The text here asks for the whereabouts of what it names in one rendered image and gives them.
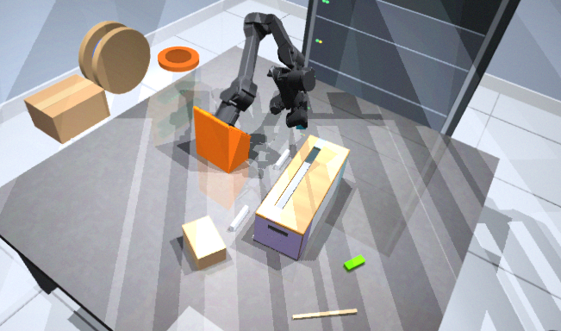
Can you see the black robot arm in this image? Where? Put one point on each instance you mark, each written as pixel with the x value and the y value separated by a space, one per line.
pixel 256 27

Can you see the small green block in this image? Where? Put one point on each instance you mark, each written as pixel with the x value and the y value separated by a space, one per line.
pixel 354 263

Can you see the cream thin flat bar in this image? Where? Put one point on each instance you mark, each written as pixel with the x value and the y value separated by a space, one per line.
pixel 341 312

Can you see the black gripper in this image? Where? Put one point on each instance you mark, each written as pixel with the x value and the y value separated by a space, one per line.
pixel 298 108

